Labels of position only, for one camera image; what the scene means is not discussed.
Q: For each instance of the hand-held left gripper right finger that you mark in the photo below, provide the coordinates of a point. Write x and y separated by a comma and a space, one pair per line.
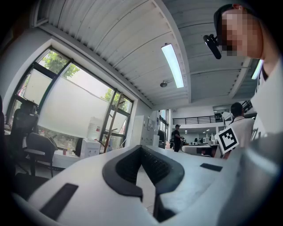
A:
190, 183

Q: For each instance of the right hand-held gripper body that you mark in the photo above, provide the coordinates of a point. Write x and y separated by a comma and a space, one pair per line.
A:
228, 140

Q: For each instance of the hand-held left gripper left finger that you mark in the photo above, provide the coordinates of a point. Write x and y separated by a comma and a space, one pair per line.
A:
92, 198

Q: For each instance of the wooden coat stand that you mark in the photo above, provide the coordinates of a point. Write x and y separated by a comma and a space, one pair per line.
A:
113, 122

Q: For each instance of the white office table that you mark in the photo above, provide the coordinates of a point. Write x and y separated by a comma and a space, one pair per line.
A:
190, 149

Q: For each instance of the black balcony railing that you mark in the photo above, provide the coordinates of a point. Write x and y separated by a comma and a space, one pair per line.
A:
190, 118

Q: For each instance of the white desk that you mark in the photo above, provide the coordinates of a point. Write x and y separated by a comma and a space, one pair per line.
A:
64, 161

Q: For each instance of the white water dispenser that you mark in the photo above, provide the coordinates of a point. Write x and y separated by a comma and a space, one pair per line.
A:
90, 150

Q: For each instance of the small clear plastic bottle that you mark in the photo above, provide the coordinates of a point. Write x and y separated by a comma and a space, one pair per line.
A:
69, 151

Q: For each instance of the black bag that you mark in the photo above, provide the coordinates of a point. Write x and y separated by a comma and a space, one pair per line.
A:
79, 148

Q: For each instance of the person's white printed shirt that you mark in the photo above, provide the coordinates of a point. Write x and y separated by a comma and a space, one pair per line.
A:
269, 106

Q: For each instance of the grey locker cabinet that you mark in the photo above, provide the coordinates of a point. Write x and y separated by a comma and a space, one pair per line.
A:
149, 132

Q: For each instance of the long ceiling lamp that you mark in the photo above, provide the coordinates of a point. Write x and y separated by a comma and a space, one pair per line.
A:
172, 66
257, 69

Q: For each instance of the grey shell chair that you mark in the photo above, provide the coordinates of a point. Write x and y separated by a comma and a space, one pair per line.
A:
37, 141

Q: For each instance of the narrow white roller blind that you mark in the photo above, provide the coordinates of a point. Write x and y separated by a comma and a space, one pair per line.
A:
36, 86
120, 121

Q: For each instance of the round ceiling fixture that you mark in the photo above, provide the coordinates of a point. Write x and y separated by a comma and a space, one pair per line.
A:
163, 84

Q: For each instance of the wide white roller blind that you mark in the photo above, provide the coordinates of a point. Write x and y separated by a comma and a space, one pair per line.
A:
73, 106

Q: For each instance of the black mesh office chair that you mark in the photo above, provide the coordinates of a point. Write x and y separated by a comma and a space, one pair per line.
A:
23, 123

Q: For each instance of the person's head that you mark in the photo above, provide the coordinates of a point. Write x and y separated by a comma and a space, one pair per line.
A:
243, 33

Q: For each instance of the person's black cap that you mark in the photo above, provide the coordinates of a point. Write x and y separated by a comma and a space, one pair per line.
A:
217, 17

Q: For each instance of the large dark-framed window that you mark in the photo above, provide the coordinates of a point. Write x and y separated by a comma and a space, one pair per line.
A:
55, 61

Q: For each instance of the black head-mounted camera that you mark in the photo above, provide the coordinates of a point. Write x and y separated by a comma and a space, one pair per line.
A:
213, 45

